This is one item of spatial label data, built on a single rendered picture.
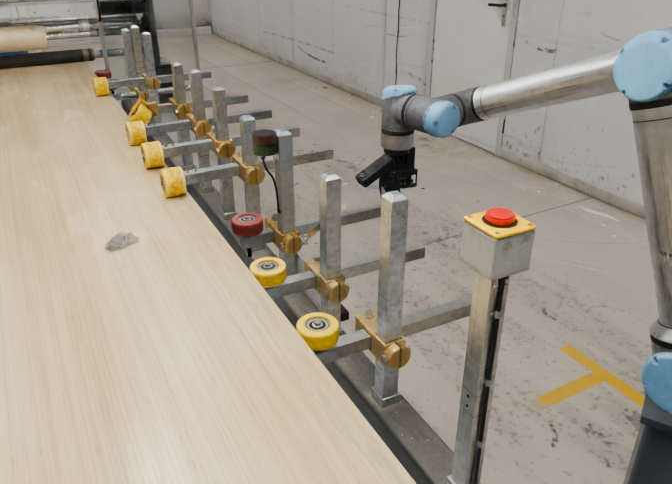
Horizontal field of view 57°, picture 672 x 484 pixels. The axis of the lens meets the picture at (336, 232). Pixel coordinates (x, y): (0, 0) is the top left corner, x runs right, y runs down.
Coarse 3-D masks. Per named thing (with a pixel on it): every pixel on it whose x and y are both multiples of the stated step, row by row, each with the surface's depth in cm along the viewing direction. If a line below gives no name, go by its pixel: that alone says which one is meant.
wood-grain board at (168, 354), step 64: (0, 128) 228; (64, 128) 228; (0, 192) 174; (64, 192) 174; (128, 192) 174; (0, 256) 141; (64, 256) 141; (128, 256) 141; (192, 256) 141; (0, 320) 118; (64, 320) 118; (128, 320) 118; (192, 320) 118; (256, 320) 118; (0, 384) 102; (64, 384) 102; (128, 384) 102; (192, 384) 102; (256, 384) 102; (320, 384) 102; (0, 448) 89; (64, 448) 89; (128, 448) 89; (192, 448) 89; (256, 448) 89; (320, 448) 89; (384, 448) 89
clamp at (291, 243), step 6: (270, 222) 164; (276, 222) 164; (276, 228) 160; (276, 234) 160; (282, 234) 157; (288, 234) 158; (294, 234) 158; (276, 240) 161; (282, 240) 157; (288, 240) 156; (294, 240) 157; (300, 240) 158; (282, 246) 157; (288, 246) 157; (294, 246) 158; (300, 246) 158; (282, 252) 159; (288, 252) 157; (294, 252) 158
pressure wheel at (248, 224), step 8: (240, 216) 159; (248, 216) 157; (256, 216) 158; (232, 224) 156; (240, 224) 154; (248, 224) 154; (256, 224) 155; (240, 232) 155; (248, 232) 155; (256, 232) 156; (248, 256) 162
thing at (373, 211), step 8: (360, 208) 174; (368, 208) 174; (376, 208) 174; (344, 216) 170; (352, 216) 171; (360, 216) 173; (368, 216) 174; (376, 216) 175; (296, 224) 165; (304, 224) 165; (312, 224) 166; (344, 224) 171; (264, 232) 161; (272, 232) 161; (304, 232) 166; (240, 240) 160; (248, 240) 158; (256, 240) 160; (264, 240) 161; (272, 240) 162; (248, 248) 161
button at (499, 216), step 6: (492, 210) 84; (498, 210) 84; (504, 210) 84; (486, 216) 83; (492, 216) 82; (498, 216) 82; (504, 216) 82; (510, 216) 82; (492, 222) 82; (498, 222) 82; (504, 222) 82; (510, 222) 82
